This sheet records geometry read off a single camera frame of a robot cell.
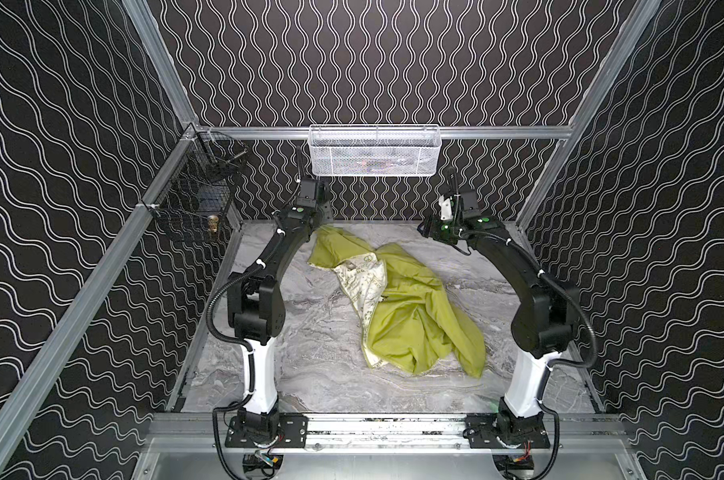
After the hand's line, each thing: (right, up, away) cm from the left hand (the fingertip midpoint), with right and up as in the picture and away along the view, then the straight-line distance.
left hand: (332, 211), depth 94 cm
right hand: (+30, -6, -2) cm, 30 cm away
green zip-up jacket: (+22, -31, -10) cm, 39 cm away
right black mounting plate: (+41, -53, -28) cm, 73 cm away
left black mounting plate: (-8, -57, -19) cm, 61 cm away
